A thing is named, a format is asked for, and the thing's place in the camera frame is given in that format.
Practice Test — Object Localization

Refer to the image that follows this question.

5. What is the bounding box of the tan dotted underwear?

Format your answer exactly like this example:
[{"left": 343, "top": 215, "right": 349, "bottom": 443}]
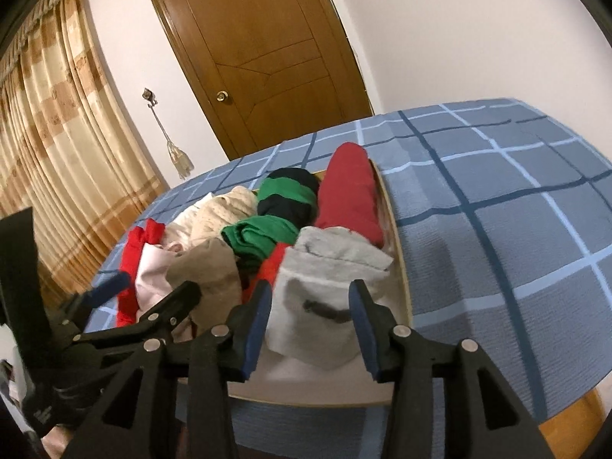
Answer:
[{"left": 190, "top": 186, "right": 259, "bottom": 249}]

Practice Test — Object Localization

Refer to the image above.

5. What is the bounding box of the light grey underwear black mark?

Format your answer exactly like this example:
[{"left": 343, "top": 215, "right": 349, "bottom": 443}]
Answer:
[{"left": 264, "top": 260, "right": 390, "bottom": 370}]

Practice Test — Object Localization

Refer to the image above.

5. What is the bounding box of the white dotted underwear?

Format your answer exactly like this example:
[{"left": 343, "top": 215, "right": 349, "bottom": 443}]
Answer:
[{"left": 167, "top": 192, "right": 216, "bottom": 249}]

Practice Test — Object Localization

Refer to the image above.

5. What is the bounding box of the khaki underwear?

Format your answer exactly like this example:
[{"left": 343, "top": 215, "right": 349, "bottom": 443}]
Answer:
[{"left": 166, "top": 238, "right": 241, "bottom": 342}]

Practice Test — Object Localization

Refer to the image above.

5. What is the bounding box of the red knitted underwear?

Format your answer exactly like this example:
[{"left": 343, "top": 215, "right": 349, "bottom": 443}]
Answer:
[{"left": 241, "top": 241, "right": 290, "bottom": 304}]

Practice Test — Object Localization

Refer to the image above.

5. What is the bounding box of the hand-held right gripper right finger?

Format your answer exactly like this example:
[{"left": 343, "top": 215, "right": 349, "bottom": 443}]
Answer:
[{"left": 348, "top": 280, "right": 548, "bottom": 459}]

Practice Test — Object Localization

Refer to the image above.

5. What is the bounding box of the beige curtain tassel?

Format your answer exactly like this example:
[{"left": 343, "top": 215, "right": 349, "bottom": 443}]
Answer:
[{"left": 150, "top": 104, "right": 193, "bottom": 181}]

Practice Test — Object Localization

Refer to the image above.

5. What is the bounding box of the plain green underwear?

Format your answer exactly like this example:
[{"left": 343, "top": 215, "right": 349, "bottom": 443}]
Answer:
[{"left": 221, "top": 215, "right": 299, "bottom": 273}]

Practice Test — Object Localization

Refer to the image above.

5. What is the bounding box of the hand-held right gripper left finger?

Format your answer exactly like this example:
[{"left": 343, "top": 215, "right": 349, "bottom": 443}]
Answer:
[{"left": 60, "top": 280, "right": 274, "bottom": 459}]

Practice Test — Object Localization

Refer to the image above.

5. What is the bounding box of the red cotton underwear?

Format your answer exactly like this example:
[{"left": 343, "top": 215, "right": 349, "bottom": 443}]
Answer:
[{"left": 116, "top": 217, "right": 166, "bottom": 328}]

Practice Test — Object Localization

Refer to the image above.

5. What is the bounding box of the brown wooden door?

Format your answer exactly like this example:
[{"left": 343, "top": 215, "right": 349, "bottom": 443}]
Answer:
[{"left": 138, "top": 0, "right": 374, "bottom": 161}]

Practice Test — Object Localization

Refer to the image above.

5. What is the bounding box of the beige patterned curtain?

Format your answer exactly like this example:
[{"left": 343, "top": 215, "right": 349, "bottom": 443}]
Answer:
[{"left": 0, "top": 0, "right": 168, "bottom": 307}]

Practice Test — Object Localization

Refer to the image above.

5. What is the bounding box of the shallow white tray wooden rim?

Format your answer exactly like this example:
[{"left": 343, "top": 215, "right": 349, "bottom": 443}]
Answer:
[{"left": 227, "top": 160, "right": 414, "bottom": 409}]

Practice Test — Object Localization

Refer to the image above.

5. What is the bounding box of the pale pink underwear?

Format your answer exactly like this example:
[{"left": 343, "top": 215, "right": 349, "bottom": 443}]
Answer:
[{"left": 134, "top": 244, "right": 194, "bottom": 342}]

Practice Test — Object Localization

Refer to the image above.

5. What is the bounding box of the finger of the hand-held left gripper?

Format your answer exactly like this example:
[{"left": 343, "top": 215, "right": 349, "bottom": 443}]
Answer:
[
  {"left": 71, "top": 280, "right": 202, "bottom": 346},
  {"left": 61, "top": 270, "right": 132, "bottom": 333}
]

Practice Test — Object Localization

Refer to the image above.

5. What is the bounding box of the blue plaid tablecloth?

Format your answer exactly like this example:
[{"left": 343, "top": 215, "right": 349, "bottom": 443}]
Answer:
[{"left": 83, "top": 97, "right": 612, "bottom": 441}]

